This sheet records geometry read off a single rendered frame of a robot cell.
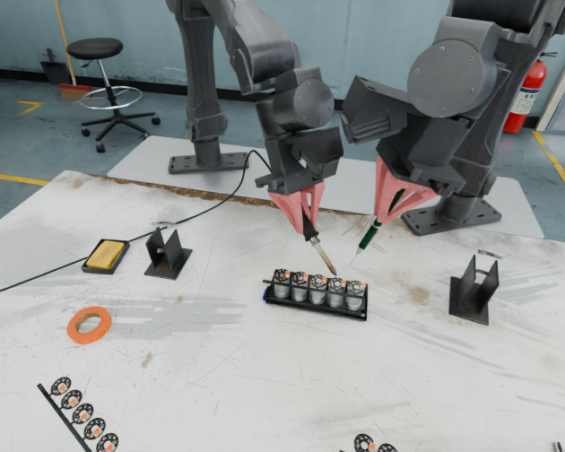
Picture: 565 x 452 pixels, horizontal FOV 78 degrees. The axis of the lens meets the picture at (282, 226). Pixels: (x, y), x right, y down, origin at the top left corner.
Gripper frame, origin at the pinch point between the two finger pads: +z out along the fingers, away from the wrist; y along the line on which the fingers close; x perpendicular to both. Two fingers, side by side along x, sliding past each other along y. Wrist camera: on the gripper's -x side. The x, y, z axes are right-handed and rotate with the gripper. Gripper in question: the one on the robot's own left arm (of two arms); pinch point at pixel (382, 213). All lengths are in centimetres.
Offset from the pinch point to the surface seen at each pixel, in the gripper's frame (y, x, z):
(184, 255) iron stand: -14.0, -22.1, 26.6
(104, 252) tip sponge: -15.6, -35.9, 30.4
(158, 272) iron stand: -10.3, -26.0, 28.0
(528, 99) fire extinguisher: -187, 194, 0
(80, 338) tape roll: 2.0, -34.9, 30.4
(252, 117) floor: -245, 22, 88
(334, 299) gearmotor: 1.8, -0.2, 15.5
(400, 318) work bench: 3.7, 10.9, 15.8
